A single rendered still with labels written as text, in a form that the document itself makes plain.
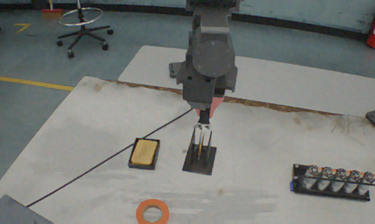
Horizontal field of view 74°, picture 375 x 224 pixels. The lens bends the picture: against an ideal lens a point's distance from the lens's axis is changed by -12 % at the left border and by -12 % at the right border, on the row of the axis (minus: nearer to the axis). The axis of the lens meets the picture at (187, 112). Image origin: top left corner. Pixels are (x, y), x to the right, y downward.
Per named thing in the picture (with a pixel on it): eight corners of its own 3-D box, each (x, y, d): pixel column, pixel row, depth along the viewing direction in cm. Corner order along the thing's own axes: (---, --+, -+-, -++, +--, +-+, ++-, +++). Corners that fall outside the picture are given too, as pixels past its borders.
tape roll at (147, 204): (175, 210, 49) (175, 206, 49) (159, 237, 45) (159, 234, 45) (147, 197, 51) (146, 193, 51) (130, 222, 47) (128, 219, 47)
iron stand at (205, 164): (214, 166, 61) (220, 123, 60) (210, 179, 53) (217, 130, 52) (187, 162, 62) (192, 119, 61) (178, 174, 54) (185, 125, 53)
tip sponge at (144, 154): (136, 141, 62) (135, 136, 61) (160, 143, 62) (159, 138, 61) (128, 168, 57) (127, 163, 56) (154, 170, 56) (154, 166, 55)
